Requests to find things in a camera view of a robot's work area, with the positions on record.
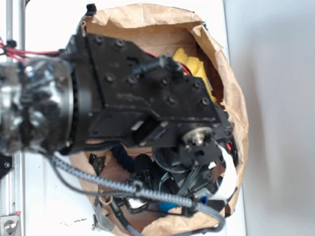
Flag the metal corner bracket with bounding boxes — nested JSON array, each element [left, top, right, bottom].
[[0, 215, 22, 236]]

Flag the aluminium extrusion rail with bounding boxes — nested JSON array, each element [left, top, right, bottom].
[[0, 0, 26, 236]]

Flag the dark blue rope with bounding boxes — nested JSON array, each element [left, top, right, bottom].
[[112, 145, 152, 173]]

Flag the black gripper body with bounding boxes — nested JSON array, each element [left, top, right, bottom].
[[152, 141, 238, 197]]

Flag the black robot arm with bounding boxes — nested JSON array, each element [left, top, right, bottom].
[[0, 34, 238, 196]]

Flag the brown paper bag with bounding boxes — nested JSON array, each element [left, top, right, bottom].
[[78, 3, 249, 236]]

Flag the grey braided cable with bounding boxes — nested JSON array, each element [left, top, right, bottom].
[[50, 154, 226, 236]]

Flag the yellow knitted cloth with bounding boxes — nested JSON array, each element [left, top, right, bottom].
[[173, 48, 217, 104]]

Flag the red wires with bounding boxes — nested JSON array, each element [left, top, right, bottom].
[[0, 41, 67, 59]]

